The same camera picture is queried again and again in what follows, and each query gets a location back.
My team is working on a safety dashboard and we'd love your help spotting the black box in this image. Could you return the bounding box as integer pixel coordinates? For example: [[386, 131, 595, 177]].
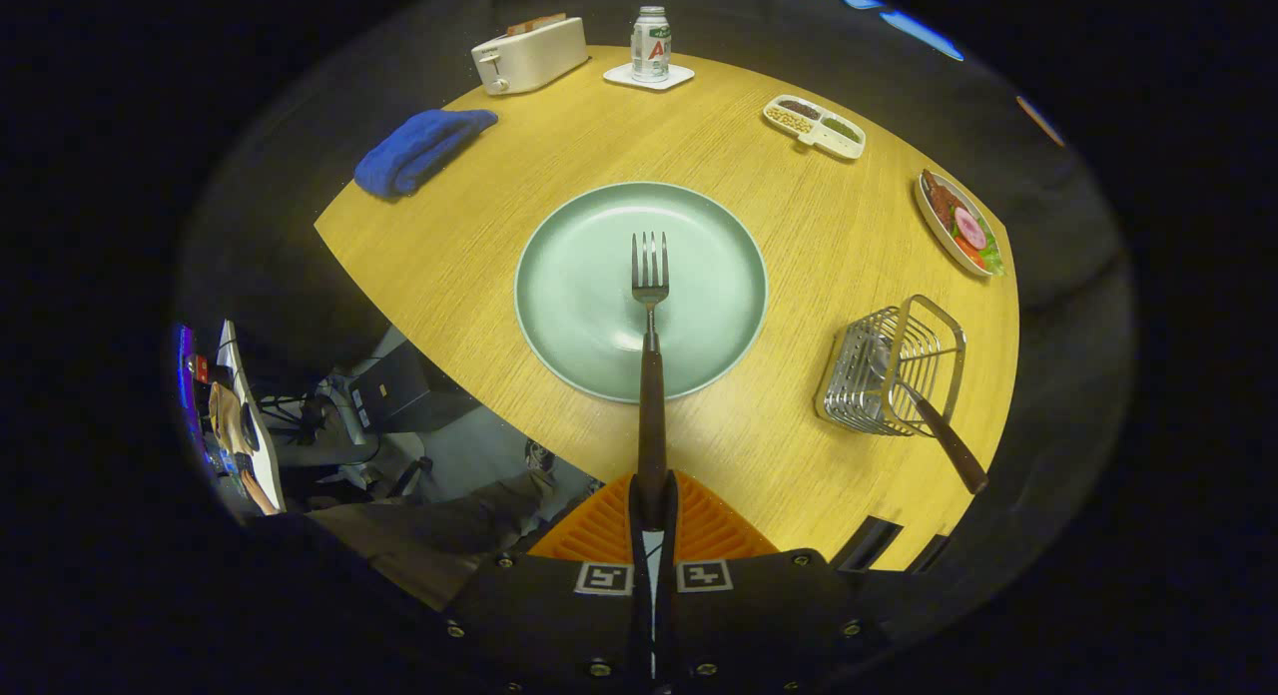
[[347, 341, 480, 434]]

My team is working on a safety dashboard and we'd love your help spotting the white divided bean dish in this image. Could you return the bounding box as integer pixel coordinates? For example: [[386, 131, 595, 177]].
[[763, 94, 867, 161]]

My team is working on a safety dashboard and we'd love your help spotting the wooden handled metal spoon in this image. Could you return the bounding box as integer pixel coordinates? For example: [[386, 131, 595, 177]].
[[874, 336, 989, 495]]

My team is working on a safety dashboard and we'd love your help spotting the metal wire basket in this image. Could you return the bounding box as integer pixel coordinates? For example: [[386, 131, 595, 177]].
[[814, 295, 967, 438]]

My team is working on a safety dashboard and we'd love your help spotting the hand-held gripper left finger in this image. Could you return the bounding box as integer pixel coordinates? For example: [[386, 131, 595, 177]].
[[434, 472, 657, 695]]

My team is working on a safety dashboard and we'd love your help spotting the brown meat slice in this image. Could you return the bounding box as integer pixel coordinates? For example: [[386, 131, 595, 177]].
[[923, 172, 959, 232]]

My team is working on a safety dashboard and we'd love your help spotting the white oval food plate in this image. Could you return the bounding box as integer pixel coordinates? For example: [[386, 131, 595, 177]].
[[914, 169, 1005, 279]]

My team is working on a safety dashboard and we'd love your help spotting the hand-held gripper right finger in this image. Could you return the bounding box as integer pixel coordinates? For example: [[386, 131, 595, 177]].
[[655, 472, 892, 695]]

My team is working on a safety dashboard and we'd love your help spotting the person's trouser leg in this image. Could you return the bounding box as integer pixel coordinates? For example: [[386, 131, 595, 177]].
[[310, 470, 600, 611]]

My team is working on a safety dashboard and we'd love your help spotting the wooden handled metal fork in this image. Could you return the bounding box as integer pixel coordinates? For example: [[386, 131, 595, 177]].
[[630, 231, 671, 531]]

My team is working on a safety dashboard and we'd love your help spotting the white flat panel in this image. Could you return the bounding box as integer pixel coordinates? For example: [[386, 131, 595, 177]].
[[215, 321, 286, 516]]

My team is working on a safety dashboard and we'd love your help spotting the white square coaster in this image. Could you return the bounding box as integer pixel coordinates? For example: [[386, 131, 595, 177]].
[[603, 62, 696, 92]]

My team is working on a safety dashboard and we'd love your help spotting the white toaster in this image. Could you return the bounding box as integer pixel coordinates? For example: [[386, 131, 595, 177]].
[[471, 14, 590, 97]]

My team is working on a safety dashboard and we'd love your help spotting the pale green round plate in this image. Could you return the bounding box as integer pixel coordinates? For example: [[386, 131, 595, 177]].
[[514, 182, 770, 404]]

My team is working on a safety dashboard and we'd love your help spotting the blue folded cloth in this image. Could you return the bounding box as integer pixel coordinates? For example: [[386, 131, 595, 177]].
[[353, 109, 499, 201]]

